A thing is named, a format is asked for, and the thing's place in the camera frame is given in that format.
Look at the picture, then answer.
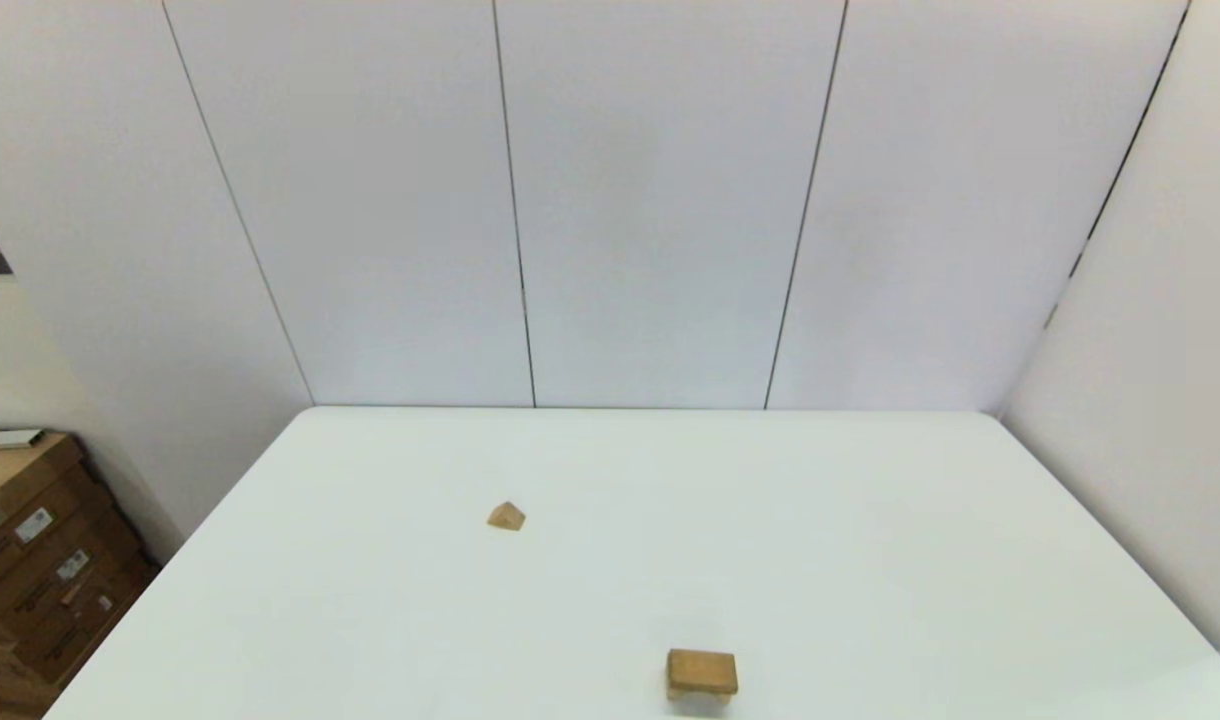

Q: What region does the rectangular wooden building block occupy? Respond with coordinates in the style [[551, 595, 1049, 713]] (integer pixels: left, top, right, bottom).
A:
[[666, 648, 740, 698]]

